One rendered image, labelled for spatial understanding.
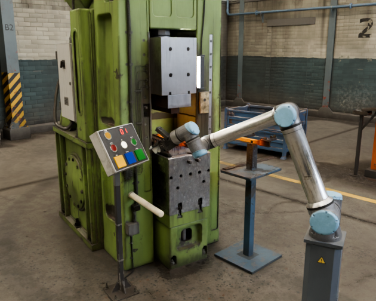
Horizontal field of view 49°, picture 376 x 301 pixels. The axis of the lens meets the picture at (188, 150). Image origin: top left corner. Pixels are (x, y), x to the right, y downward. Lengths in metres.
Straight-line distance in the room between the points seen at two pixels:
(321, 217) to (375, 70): 8.10
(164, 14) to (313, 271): 2.00
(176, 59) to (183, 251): 1.48
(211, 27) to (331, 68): 7.50
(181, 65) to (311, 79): 8.11
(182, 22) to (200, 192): 1.29
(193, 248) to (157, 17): 1.79
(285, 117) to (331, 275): 0.99
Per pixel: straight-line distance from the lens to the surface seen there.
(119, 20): 2.92
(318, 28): 10.84
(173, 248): 3.25
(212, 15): 3.33
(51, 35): 9.01
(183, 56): 3.00
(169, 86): 2.94
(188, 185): 3.11
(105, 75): 3.26
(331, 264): 2.60
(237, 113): 6.90
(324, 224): 2.33
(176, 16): 3.14
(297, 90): 11.13
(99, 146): 2.56
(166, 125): 3.53
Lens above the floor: 1.69
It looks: 14 degrees down
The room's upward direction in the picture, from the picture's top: straight up
